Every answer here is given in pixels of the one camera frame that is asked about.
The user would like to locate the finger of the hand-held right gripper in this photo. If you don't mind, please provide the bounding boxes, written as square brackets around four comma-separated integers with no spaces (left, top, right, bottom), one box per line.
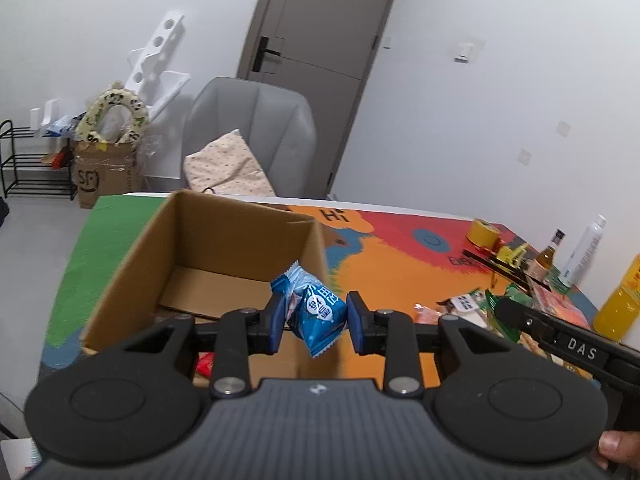
[492,296,556,343]

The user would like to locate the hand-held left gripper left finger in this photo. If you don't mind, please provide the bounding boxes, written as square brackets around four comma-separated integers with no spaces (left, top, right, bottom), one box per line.
[120,291,287,397]

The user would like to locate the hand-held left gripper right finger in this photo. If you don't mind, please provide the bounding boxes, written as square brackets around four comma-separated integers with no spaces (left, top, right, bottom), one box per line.
[346,291,508,395]

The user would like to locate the blue snack packet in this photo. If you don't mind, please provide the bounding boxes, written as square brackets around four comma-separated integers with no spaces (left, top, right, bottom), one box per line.
[270,260,348,359]

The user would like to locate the pile of assorted snack packets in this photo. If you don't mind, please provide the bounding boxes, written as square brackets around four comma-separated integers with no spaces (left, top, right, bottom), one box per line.
[414,280,601,381]

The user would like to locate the brown cardboard box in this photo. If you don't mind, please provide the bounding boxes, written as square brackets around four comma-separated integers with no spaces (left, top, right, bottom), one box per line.
[79,189,351,392]

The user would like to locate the person's right hand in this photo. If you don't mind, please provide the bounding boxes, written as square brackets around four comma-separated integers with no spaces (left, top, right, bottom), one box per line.
[592,429,640,473]

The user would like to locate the black rod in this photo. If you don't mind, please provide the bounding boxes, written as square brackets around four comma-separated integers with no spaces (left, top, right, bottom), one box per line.
[462,248,532,282]

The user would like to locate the orange juice bottle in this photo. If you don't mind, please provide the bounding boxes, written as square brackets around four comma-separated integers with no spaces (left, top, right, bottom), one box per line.
[592,254,640,343]

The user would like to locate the yellow toy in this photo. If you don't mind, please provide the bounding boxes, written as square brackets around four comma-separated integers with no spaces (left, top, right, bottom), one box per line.
[495,240,531,268]

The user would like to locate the glass bottle brown liquid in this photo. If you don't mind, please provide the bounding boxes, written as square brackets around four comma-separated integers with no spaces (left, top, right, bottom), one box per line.
[527,229,566,283]

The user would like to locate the colourful printed table mat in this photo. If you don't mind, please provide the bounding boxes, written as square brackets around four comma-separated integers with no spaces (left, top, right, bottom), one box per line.
[39,194,601,391]

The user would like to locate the red snack packet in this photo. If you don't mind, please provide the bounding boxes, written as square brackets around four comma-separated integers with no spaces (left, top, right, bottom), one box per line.
[195,352,217,381]

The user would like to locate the yellow tape roll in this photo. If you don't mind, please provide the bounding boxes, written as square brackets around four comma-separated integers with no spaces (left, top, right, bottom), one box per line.
[466,218,502,248]

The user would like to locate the white spray bottle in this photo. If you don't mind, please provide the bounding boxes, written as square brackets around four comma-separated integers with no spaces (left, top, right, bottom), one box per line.
[559,214,607,288]

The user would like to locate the cream dotted cushion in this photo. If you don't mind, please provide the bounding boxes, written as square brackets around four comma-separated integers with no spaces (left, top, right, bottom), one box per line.
[183,129,277,197]

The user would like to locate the grey upholstered chair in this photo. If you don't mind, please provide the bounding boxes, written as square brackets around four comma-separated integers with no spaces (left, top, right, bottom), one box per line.
[182,76,318,198]

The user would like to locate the taped cardboard delivery box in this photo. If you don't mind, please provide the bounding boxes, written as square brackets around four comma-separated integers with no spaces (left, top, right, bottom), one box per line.
[72,137,146,210]

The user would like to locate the white rack with holes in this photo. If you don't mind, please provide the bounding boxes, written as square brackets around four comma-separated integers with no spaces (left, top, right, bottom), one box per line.
[124,9,192,120]

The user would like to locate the black metal shoe rack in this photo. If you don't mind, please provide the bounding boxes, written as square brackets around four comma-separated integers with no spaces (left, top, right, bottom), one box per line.
[0,119,78,201]

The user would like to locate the grey door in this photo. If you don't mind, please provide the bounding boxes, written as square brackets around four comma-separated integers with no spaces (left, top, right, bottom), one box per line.
[236,0,406,200]

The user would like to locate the white plastic holder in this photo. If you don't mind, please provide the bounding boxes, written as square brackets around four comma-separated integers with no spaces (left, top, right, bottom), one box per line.
[29,99,67,137]

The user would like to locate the white wall switch box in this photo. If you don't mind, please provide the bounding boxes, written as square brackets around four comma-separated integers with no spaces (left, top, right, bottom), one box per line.
[454,39,485,64]

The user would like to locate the black door handle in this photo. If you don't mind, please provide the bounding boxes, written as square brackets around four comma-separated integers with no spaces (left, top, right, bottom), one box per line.
[251,36,284,74]

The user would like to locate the inflatable swim ring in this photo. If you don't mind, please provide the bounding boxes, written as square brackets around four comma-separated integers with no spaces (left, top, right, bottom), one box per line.
[75,80,150,147]

